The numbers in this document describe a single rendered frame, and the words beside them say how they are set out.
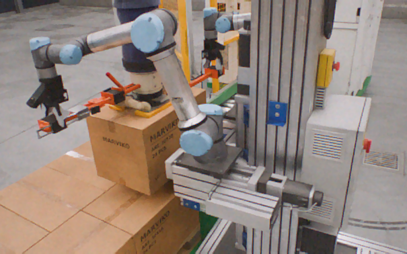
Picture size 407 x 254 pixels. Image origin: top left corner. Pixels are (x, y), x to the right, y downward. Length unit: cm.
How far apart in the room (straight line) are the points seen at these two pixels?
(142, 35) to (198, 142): 42
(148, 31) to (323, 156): 81
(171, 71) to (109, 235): 103
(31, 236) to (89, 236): 31
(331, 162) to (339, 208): 22
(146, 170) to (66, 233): 54
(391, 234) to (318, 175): 145
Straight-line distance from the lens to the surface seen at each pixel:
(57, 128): 161
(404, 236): 292
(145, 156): 181
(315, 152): 146
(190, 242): 251
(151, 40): 120
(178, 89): 125
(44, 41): 150
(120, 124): 182
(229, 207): 140
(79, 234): 203
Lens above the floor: 185
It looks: 27 degrees down
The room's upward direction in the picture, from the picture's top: 3 degrees counter-clockwise
